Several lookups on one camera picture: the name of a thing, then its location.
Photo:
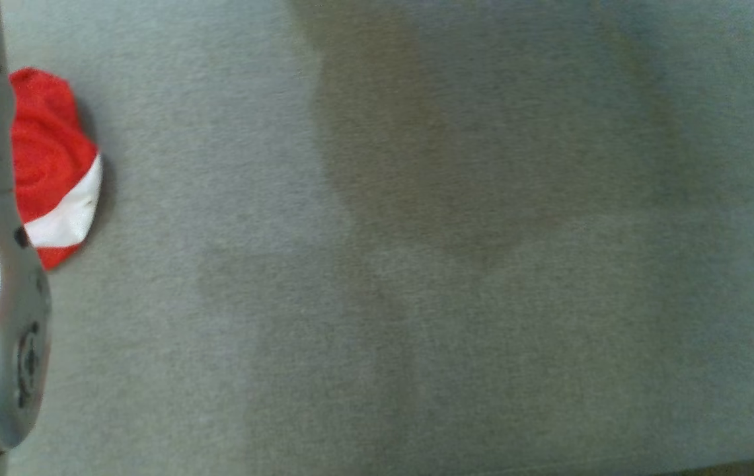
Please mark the red shorts with white stripes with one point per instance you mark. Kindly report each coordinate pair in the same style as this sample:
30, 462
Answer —
46, 152

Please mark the grey fabric sofa seat cushion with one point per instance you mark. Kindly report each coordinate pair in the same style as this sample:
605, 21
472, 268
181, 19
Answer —
416, 264

